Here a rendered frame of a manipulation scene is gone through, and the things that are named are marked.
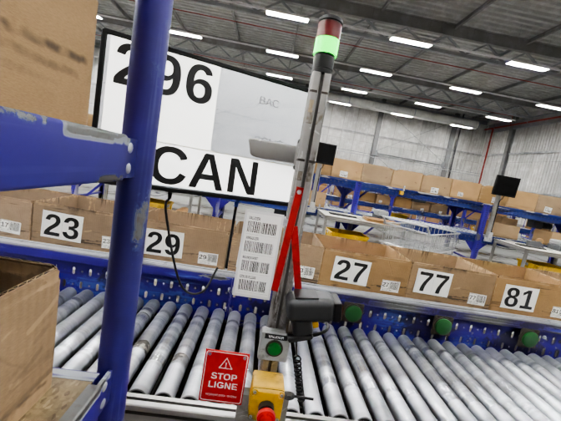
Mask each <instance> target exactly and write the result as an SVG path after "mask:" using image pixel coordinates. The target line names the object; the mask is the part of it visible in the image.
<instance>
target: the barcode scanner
mask: <svg viewBox="0 0 561 421"><path fill-rule="evenodd" d="M342 310H343V305H342V303H341V300H340V299H339V297H338V296H337V294H336V293H329V292H326V291H316V289H294V291H290V292H288V293H287V294H286V316H287V317H288V319H289V320H290V321H291V327H292V333H293V334H292V333H287V341H288V342H301V341H306V340H311V339H312V338H313V335H312V333H313V328H317V327H319V323H318V322H331V321H333V322H340V321H341V319H342Z"/></svg>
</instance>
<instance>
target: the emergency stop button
mask: <svg viewBox="0 0 561 421"><path fill-rule="evenodd" d="M256 420H257V421H275V412H274V410H273V409H271V408H262V409H260V410H259V412H258V413H257V415H256Z"/></svg>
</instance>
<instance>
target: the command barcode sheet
mask: <svg viewBox="0 0 561 421"><path fill-rule="evenodd" d="M284 216H285V215H280V214H275V213H270V212H264V211H259V210H249V209H245V219H244V224H243V230H242V235H241V240H240V250H239V255H238V261H237V266H236V272H235V281H234V286H233V292H232V295H236V296H241V297H252V298H258V299H264V300H270V293H271V287H272V283H273V278H274V273H275V264H276V259H277V255H278V250H279V244H280V240H281V231H282V226H287V223H288V220H287V219H284Z"/></svg>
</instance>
